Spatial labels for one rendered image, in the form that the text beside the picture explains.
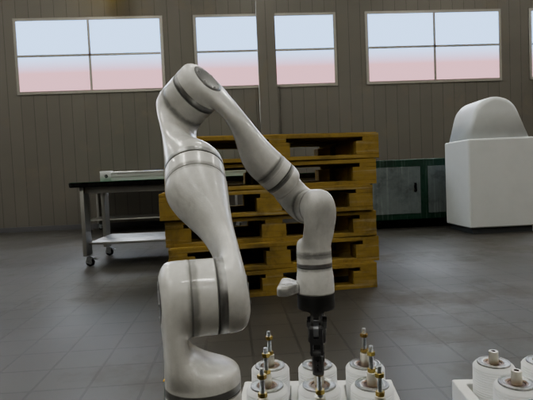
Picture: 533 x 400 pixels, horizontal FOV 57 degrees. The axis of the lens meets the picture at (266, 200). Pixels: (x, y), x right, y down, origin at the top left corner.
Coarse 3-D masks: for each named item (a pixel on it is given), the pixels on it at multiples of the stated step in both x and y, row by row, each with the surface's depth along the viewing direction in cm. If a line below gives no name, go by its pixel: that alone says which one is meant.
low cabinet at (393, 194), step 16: (384, 160) 614; (400, 160) 615; (416, 160) 617; (432, 160) 618; (384, 176) 614; (400, 176) 615; (416, 176) 617; (432, 176) 618; (384, 192) 615; (400, 192) 616; (416, 192) 618; (432, 192) 619; (384, 208) 616; (400, 208) 617; (416, 208) 619; (432, 208) 620; (384, 224) 622; (400, 224) 624; (416, 224) 625; (432, 224) 626; (448, 224) 628
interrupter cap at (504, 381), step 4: (500, 376) 110; (504, 376) 110; (508, 376) 110; (500, 380) 108; (504, 380) 108; (508, 380) 108; (524, 380) 108; (528, 380) 108; (532, 380) 107; (500, 384) 106; (504, 384) 106; (508, 384) 106; (512, 384) 107; (524, 384) 106; (528, 384) 106; (532, 384) 106; (508, 388) 105; (512, 388) 104; (516, 388) 104; (520, 388) 104; (524, 388) 104; (528, 388) 103; (532, 388) 104
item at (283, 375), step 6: (252, 372) 121; (258, 372) 120; (276, 372) 119; (282, 372) 120; (288, 372) 121; (252, 378) 122; (276, 378) 118; (282, 378) 119; (288, 378) 121; (288, 384) 121; (288, 390) 121
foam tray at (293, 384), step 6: (246, 384) 129; (294, 384) 128; (342, 384) 127; (246, 390) 125; (294, 390) 124; (342, 390) 123; (246, 396) 122; (294, 396) 121; (342, 396) 120; (396, 396) 119
